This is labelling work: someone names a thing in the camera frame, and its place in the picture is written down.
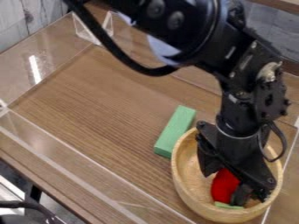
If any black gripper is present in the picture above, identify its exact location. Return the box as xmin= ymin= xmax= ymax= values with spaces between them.
xmin=197 ymin=121 xmax=277 ymax=207

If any red plush fruit green leaf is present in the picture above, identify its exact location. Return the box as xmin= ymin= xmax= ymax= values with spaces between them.
xmin=210 ymin=168 xmax=243 ymax=209

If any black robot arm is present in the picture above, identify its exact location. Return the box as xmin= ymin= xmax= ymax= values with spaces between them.
xmin=104 ymin=0 xmax=290 ymax=206

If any wooden bowl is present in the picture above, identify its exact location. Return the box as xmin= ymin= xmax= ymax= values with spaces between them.
xmin=171 ymin=128 xmax=285 ymax=224

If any green rectangular block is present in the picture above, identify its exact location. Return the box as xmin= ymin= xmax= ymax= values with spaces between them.
xmin=154 ymin=106 xmax=197 ymax=158

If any black table leg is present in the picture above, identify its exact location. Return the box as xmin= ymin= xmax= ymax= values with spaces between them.
xmin=30 ymin=185 xmax=43 ymax=202

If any clear acrylic tray wall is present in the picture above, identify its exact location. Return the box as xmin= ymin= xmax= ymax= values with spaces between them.
xmin=0 ymin=101 xmax=197 ymax=224

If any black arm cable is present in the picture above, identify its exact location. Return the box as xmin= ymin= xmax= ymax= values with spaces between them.
xmin=62 ymin=0 xmax=185 ymax=77

